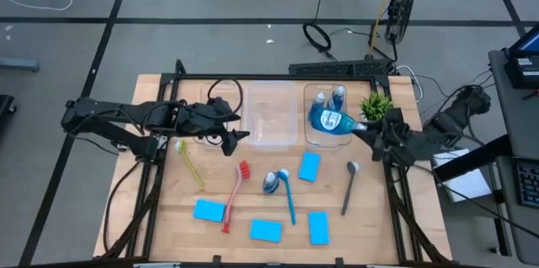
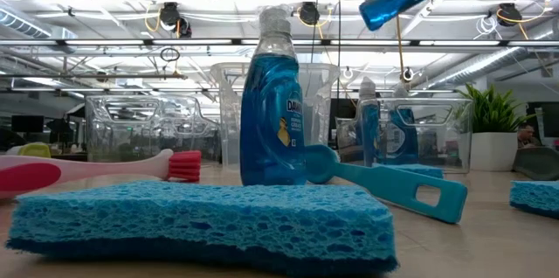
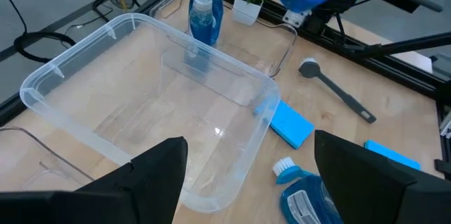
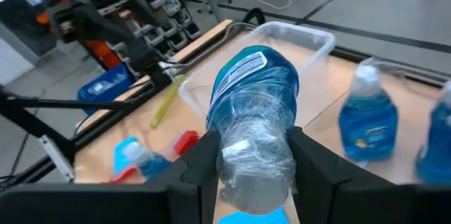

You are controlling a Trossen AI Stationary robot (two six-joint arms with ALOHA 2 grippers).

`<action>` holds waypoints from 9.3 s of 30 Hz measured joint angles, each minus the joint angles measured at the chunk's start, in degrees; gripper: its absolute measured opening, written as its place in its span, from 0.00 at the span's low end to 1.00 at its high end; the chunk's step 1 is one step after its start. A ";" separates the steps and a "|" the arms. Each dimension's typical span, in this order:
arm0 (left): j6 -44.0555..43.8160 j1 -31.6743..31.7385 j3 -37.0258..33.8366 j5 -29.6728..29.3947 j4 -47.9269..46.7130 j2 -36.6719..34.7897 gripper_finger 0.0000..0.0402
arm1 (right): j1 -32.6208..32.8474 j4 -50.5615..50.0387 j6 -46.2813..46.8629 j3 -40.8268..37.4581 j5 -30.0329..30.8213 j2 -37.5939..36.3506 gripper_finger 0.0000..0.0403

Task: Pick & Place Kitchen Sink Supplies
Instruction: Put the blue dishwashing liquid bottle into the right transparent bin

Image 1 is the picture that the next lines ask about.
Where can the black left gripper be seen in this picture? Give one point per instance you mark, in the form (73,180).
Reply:
(198,122)

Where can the grey desk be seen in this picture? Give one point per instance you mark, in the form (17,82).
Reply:
(522,124)

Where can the black keyboard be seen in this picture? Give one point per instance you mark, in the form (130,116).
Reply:
(530,183)

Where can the green plant in white pot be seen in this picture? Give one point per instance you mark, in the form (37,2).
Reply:
(376,105)

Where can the black perforated metal bar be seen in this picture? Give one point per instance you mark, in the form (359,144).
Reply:
(337,68)

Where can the grey spoon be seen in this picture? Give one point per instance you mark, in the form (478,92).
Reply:
(353,167)

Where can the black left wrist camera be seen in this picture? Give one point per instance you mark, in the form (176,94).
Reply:
(219,103)

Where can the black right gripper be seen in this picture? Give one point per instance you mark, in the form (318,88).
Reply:
(400,146)

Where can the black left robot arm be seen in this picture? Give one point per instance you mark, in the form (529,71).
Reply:
(105,113)

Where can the grey floor bar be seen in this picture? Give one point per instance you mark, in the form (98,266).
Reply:
(19,64)

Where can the green dish brush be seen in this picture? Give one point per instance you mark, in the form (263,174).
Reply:
(181,146)

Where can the black floor fan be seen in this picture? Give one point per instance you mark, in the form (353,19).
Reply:
(402,6)

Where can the teal dish brush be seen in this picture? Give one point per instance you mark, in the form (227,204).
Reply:
(284,174)

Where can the red and pink dish brush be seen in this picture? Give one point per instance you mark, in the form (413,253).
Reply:
(244,169)

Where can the tall clear plastic bin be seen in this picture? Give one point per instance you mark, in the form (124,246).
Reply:
(271,112)

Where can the white paper sheet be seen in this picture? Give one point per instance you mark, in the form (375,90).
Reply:
(467,185)

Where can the black floor stand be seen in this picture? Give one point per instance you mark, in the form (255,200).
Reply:
(5,105)

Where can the blue sponge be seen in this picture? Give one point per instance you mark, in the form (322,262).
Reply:
(318,228)
(309,167)
(265,231)
(209,211)

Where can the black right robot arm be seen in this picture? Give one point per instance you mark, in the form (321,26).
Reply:
(442,129)

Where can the black box with label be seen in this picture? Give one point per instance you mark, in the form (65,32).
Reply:
(522,74)

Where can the laptop with blue screen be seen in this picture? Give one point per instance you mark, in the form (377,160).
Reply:
(530,42)

